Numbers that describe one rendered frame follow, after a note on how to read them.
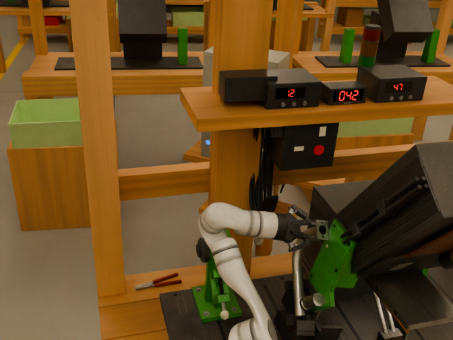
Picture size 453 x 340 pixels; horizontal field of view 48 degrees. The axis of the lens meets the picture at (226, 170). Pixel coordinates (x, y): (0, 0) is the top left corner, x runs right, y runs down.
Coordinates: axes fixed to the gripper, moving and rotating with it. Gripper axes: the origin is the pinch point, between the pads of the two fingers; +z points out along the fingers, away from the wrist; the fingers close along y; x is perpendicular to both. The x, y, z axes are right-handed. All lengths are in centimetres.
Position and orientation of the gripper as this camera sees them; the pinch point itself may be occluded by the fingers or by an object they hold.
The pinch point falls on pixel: (315, 231)
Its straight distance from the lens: 147.9
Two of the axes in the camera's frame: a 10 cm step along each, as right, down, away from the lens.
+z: 9.2, 1.5, 3.7
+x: -3.9, 2.6, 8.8
